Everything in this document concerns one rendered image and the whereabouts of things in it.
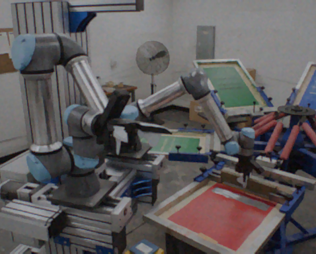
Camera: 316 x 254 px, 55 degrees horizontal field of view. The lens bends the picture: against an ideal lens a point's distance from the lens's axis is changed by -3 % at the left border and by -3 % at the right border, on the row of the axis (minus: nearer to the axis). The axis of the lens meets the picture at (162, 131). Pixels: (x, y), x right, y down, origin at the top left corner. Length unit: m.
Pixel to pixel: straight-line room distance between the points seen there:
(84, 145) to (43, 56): 0.34
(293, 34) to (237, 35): 1.09
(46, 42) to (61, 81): 0.34
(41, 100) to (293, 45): 5.26
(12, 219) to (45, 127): 0.47
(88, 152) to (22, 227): 0.58
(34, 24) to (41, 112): 0.47
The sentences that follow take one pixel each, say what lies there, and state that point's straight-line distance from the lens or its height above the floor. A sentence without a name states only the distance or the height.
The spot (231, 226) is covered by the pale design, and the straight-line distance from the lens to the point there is 1.69.
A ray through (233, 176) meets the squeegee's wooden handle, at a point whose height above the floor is 1.05.
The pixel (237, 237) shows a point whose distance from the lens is 1.62.
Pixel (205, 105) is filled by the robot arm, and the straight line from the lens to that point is 1.62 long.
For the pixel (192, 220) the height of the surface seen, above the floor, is 0.95.
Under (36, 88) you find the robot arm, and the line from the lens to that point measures 1.14.
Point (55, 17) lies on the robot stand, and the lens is 1.42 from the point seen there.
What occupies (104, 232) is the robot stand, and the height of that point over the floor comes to 1.11.
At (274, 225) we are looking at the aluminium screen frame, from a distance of 1.68.
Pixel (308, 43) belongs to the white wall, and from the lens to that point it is 5.94.
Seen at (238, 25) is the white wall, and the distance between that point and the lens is 6.41.
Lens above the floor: 1.92
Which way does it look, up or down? 19 degrees down
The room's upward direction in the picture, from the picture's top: straight up
